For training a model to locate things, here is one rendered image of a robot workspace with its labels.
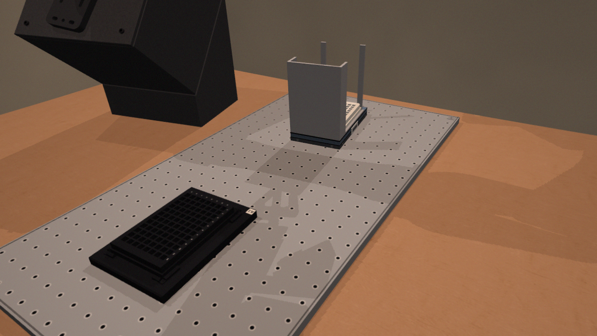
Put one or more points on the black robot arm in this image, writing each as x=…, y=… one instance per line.
x=72, y=15

